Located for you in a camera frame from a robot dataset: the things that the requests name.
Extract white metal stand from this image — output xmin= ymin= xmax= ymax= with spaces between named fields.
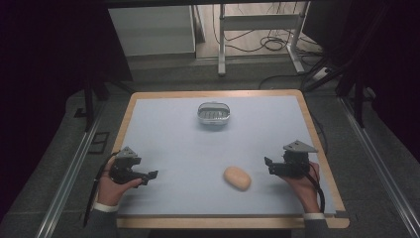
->
xmin=217 ymin=1 xmax=312 ymax=77

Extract coiled black floor cable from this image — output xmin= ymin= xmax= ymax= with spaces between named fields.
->
xmin=260 ymin=35 xmax=289 ymax=53

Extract person's left hand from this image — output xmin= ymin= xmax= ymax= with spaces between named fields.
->
xmin=96 ymin=164 xmax=144 ymax=208

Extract black floor frame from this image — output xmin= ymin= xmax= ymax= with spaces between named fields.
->
xmin=86 ymin=131 xmax=111 ymax=155

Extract aluminium floor rail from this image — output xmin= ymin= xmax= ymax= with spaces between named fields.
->
xmin=339 ymin=96 xmax=420 ymax=238
xmin=34 ymin=110 xmax=107 ymax=238

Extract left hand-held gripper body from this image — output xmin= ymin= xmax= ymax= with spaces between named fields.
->
xmin=108 ymin=146 xmax=149 ymax=185

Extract grey cabinet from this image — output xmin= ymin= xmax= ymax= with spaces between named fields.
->
xmin=108 ymin=4 xmax=197 ymax=58

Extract person's right hand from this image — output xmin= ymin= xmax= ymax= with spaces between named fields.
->
xmin=280 ymin=161 xmax=322 ymax=214

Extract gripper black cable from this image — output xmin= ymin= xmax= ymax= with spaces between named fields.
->
xmin=82 ymin=151 xmax=121 ymax=228
xmin=304 ymin=164 xmax=327 ymax=214

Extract light blue table mat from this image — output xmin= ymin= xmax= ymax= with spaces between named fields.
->
xmin=117 ymin=95 xmax=338 ymax=216

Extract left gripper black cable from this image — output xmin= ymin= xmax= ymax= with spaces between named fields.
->
xmin=82 ymin=151 xmax=121 ymax=228

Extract white power strip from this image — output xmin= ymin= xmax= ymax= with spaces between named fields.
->
xmin=311 ymin=66 xmax=332 ymax=82

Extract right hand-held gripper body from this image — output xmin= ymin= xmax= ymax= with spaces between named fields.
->
xmin=272 ymin=140 xmax=319 ymax=180

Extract black stand post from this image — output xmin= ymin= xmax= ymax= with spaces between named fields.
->
xmin=354 ymin=73 xmax=367 ymax=129
xmin=82 ymin=77 xmax=96 ymax=133

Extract brown bread roll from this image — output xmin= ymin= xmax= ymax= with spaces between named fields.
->
xmin=223 ymin=166 xmax=253 ymax=192

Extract wooden table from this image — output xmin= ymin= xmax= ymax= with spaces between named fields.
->
xmin=111 ymin=88 xmax=351 ymax=230

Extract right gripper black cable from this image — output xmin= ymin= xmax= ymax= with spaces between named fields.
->
xmin=304 ymin=164 xmax=327 ymax=214

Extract dark curtain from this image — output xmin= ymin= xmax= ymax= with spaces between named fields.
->
xmin=302 ymin=0 xmax=420 ymax=164
xmin=0 ymin=0 xmax=134 ymax=223

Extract oval metal basket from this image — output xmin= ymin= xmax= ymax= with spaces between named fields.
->
xmin=196 ymin=101 xmax=232 ymax=126

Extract thin black floor cable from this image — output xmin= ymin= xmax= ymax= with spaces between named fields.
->
xmin=257 ymin=72 xmax=313 ymax=91

